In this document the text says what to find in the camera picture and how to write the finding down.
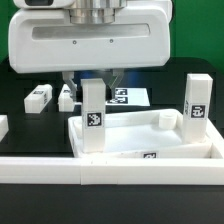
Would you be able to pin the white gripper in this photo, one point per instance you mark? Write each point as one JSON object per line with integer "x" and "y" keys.
{"x": 76, "y": 35}

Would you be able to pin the white desk top tray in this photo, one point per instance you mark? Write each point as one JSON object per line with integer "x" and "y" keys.
{"x": 138, "y": 135}

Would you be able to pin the marker sheet with tags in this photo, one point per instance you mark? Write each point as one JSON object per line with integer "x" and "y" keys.
{"x": 130, "y": 97}

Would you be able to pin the white L-shaped obstacle fence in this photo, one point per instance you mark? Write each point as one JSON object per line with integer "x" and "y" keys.
{"x": 51, "y": 170}

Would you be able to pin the white block left edge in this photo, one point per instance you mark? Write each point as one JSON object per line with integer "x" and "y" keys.
{"x": 3, "y": 126}

